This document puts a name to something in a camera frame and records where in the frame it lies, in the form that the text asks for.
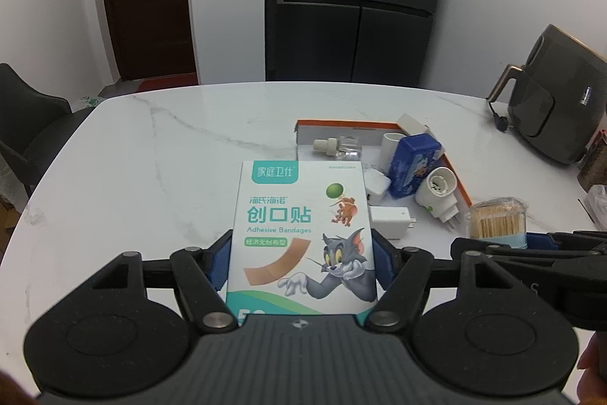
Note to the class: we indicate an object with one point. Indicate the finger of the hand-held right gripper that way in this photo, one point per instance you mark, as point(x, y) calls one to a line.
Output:
point(538, 240)
point(512, 251)

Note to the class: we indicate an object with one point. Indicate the clear refill bottle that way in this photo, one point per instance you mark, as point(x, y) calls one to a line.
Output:
point(346, 146)

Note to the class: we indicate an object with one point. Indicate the person's right hand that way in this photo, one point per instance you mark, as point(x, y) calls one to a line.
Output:
point(593, 372)

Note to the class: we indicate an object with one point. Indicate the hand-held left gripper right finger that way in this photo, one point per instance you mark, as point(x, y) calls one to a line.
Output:
point(384, 262)

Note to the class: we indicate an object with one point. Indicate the teal adhesive bandage box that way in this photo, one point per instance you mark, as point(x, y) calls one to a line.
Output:
point(284, 220)

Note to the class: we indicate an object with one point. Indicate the dark green chair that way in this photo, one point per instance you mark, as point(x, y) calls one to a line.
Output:
point(28, 115)

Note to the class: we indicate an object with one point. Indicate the light blue toothpick holder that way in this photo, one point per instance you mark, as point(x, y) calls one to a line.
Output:
point(495, 220)

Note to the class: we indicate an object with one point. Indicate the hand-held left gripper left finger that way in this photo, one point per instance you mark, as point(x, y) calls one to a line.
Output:
point(220, 262)

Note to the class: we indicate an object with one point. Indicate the glossy white usb charger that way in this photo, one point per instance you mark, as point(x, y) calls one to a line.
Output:
point(374, 184)

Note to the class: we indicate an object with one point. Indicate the dark grey air fryer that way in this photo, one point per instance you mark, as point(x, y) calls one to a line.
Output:
point(559, 101)

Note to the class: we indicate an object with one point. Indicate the white green plastic bag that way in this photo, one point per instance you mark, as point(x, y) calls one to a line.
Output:
point(87, 101)

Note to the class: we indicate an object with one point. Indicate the brown patterned container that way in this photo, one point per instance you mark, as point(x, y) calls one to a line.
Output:
point(595, 163)

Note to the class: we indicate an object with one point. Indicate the red doormat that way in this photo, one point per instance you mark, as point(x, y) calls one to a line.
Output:
point(166, 82)

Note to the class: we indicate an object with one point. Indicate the white mosquito repellent heater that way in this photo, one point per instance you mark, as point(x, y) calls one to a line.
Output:
point(436, 191)
point(392, 149)

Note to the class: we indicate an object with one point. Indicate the clear plastic packet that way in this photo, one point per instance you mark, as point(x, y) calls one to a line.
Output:
point(597, 208)

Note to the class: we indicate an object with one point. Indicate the orange white box lid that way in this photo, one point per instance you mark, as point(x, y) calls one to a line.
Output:
point(332, 133)

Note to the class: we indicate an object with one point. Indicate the white square charger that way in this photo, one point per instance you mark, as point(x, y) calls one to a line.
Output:
point(389, 220)

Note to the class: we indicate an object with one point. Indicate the blue plastic box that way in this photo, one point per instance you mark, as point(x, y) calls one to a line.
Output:
point(410, 167)

